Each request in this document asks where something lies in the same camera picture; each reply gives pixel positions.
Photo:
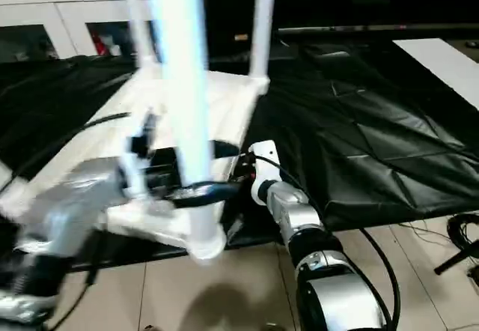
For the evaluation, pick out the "white plastic table top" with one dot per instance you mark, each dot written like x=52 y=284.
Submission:
x=232 y=102

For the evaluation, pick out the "white plastic table leg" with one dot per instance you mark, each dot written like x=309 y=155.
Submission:
x=136 y=20
x=183 y=65
x=262 y=27
x=15 y=192

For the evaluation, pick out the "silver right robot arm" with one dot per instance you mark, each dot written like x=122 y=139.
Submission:
x=299 y=211

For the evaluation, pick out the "small tan label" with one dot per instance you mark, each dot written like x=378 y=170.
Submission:
x=241 y=37

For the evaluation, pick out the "black mat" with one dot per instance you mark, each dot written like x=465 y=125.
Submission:
x=355 y=121

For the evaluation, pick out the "white cup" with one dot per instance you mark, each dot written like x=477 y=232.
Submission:
x=114 y=49

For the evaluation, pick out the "white cabinet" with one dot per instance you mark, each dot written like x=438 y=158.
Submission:
x=67 y=12

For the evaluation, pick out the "dark metal rod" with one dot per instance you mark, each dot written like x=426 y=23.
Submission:
x=374 y=28

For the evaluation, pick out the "white flat panel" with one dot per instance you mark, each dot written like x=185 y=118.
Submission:
x=441 y=65

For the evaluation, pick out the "black stand rod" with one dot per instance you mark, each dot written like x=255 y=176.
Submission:
x=456 y=260

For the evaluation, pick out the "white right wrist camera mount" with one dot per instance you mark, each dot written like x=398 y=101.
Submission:
x=265 y=170

